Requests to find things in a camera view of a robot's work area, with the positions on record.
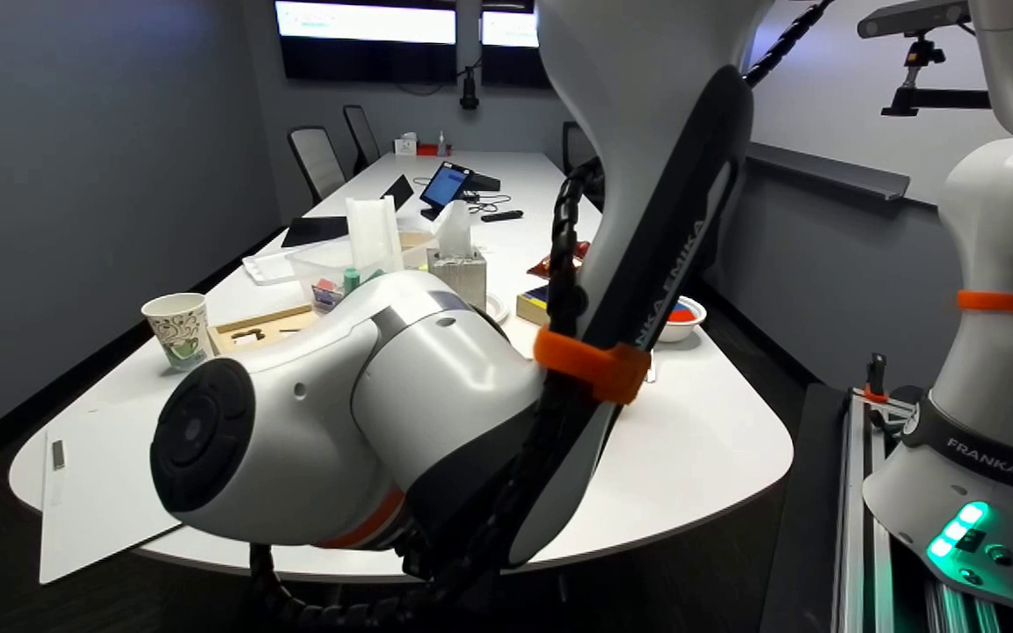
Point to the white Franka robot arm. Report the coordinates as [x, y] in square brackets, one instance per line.
[437, 388]

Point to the orange chips bag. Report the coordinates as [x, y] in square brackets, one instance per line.
[536, 273]

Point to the grey tissue box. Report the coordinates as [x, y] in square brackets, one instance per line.
[459, 280]

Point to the black remote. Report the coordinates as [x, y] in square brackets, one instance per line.
[501, 214]

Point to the small black device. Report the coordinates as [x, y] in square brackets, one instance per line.
[482, 179]

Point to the blue-screen tablet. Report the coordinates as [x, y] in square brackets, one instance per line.
[446, 185]

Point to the clear plastic bag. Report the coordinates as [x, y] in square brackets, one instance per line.
[375, 240]

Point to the small black tablet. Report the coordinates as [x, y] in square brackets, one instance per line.
[399, 192]

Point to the clear plastic container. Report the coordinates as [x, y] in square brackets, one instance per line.
[335, 285]

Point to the white bowl of coloured blocks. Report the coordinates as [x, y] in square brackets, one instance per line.
[684, 319]

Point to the small red object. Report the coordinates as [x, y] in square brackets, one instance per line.
[436, 147]

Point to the small white box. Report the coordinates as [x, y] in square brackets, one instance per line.
[407, 143]

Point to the black flat laptop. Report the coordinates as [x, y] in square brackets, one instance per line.
[316, 228]

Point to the hanging black microphone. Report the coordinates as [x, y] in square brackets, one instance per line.
[471, 81]

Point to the white paper sheet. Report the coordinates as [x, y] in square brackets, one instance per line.
[266, 268]

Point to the wooden shape sorter box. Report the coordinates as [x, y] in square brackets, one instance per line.
[261, 328]

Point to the patterned paper cup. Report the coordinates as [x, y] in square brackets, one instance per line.
[182, 334]

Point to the black red-tipped knob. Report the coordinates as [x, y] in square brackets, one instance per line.
[878, 374]

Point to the white flat board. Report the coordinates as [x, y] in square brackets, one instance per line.
[97, 503]

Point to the small grey block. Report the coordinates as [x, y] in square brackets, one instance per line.
[59, 456]

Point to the wall monitor screen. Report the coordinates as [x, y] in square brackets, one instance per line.
[378, 22]

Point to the grey wall ledge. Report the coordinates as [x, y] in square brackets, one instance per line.
[825, 167]

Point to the aluminium rail frame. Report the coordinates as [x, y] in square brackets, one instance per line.
[853, 530]

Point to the black camera clamp arm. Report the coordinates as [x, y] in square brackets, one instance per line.
[940, 101]

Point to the grey mounted camera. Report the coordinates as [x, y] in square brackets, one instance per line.
[914, 15]

